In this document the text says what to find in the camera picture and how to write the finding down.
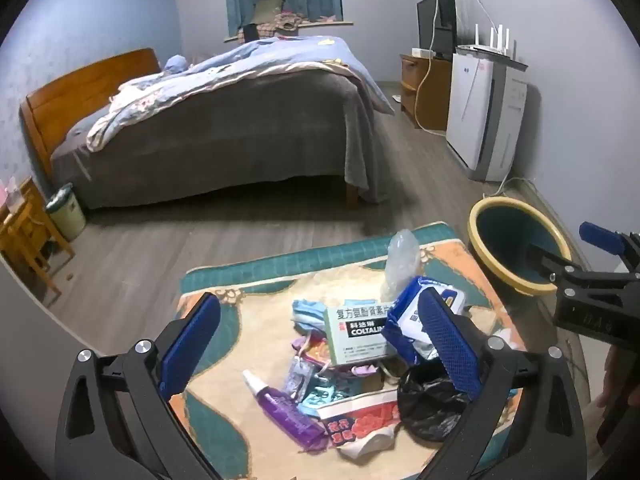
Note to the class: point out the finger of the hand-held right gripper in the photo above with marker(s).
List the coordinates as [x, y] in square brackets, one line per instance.
[600, 237]
[545, 260]

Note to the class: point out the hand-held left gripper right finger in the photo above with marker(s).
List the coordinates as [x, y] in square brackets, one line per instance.
[450, 340]

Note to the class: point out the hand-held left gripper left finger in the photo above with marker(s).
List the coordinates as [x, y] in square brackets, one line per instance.
[192, 345]

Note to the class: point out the blue white wipes packet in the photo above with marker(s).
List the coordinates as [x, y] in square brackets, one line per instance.
[407, 317]

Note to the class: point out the teal bin with yellow rim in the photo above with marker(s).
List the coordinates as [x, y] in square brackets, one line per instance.
[505, 230]

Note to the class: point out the white tissue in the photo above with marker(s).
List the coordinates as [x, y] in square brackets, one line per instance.
[507, 337]

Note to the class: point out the black plastic bag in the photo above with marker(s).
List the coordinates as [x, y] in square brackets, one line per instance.
[430, 410]

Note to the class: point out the clear plastic bag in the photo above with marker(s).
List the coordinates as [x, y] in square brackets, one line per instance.
[400, 260]

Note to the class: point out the green white medicine box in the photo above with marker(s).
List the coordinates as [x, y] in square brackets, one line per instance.
[355, 340]

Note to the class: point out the clear silver wrapper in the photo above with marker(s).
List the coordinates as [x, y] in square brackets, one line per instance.
[300, 372]

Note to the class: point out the purple spray bottle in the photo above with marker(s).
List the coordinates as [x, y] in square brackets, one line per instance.
[285, 410]

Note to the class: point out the blue face mask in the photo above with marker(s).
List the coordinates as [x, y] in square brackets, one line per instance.
[307, 312]

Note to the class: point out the pink wrapper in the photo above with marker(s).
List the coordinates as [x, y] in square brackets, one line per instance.
[312, 347]

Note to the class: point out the red white snack wrapper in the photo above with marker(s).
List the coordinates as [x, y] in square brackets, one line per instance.
[360, 425]

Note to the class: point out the teal wrapper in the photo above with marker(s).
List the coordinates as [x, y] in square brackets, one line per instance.
[320, 395]

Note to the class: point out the person's right hand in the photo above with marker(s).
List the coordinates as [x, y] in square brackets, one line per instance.
[611, 375]

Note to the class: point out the patterned teal orange mat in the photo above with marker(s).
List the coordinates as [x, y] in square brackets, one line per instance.
[240, 320]

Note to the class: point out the white air purifier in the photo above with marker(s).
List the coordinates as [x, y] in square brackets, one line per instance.
[467, 110]

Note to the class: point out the small green lidded bin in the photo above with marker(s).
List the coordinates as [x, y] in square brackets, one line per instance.
[67, 215]

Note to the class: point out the wooden cabinet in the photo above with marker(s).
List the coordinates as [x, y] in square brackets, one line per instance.
[432, 95]

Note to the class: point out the wooden nightstand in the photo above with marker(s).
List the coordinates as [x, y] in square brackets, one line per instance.
[25, 230]

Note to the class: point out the white router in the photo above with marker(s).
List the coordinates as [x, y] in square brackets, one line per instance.
[492, 50]

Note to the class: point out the bed with grey cover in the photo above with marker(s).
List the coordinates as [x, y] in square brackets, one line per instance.
[225, 130]

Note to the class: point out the white set-top box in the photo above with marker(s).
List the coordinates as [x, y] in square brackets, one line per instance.
[422, 52]

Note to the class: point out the black monitor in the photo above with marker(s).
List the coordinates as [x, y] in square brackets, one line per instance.
[435, 20]

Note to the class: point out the wooden bed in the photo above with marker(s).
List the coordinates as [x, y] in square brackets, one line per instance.
[75, 95]

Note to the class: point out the blue cloth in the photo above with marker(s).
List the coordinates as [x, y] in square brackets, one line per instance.
[176, 64]

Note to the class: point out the plaid cloth pile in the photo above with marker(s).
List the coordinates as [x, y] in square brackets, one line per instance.
[280, 22]

